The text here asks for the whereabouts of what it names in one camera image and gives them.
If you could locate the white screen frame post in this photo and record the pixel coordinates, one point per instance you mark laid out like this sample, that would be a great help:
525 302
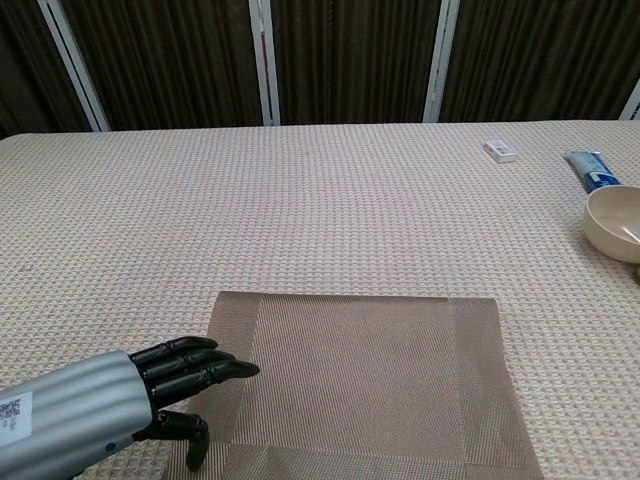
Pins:
75 65
632 102
440 60
264 60

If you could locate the blue white toothpaste tube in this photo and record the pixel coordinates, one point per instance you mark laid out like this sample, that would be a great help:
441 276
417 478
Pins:
590 167

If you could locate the brown woven placemat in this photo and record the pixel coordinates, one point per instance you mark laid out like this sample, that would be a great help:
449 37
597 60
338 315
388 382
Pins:
350 380

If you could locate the dark curtain panel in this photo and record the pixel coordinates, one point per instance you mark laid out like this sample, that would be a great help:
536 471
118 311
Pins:
170 60
540 55
350 60
25 60

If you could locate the pink bowl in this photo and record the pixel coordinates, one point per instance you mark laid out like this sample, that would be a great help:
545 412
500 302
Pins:
610 215

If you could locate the beige woven tablecloth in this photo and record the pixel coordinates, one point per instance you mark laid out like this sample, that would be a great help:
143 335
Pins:
150 225

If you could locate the small white box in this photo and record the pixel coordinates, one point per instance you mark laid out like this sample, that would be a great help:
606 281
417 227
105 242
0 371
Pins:
500 151

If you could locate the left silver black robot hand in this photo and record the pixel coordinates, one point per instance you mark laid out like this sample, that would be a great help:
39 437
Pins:
75 400

